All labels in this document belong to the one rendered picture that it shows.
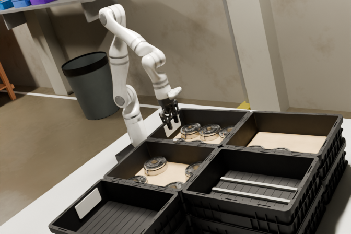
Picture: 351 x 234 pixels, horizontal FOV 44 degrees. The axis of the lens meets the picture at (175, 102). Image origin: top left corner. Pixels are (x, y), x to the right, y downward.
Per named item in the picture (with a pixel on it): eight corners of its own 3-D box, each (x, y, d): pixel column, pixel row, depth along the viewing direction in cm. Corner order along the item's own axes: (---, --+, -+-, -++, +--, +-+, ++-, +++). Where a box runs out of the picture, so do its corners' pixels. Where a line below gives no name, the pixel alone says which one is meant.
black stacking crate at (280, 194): (189, 218, 158) (180, 192, 153) (226, 171, 178) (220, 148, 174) (294, 242, 134) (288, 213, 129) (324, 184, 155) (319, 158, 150)
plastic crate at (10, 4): (18, 4, 547) (15, -3, 543) (4, 10, 534) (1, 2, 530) (7, 6, 566) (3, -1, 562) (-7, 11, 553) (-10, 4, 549)
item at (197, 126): (176, 133, 211) (176, 132, 210) (187, 123, 218) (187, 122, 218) (194, 135, 205) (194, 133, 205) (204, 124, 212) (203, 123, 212)
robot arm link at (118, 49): (115, 1, 204) (121, 52, 216) (98, 6, 199) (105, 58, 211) (127, 4, 198) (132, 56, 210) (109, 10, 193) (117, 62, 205)
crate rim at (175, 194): (48, 231, 157) (45, 226, 156) (103, 182, 178) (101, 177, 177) (129, 258, 133) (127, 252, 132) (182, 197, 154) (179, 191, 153)
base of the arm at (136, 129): (129, 146, 233) (119, 118, 226) (141, 137, 238) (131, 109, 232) (141, 149, 226) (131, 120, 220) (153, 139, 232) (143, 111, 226)
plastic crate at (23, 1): (41, 0, 511) (38, -8, 507) (26, 6, 498) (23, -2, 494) (28, 3, 531) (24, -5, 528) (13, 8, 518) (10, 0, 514)
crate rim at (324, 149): (221, 151, 175) (220, 146, 174) (253, 115, 196) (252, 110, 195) (320, 162, 151) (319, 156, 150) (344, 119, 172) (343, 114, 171)
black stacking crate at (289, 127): (227, 171, 179) (221, 147, 174) (257, 133, 199) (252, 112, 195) (324, 184, 155) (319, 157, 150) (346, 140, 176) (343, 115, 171)
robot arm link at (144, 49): (169, 55, 187) (149, 35, 192) (153, 63, 182) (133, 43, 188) (166, 66, 192) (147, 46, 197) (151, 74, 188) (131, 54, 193)
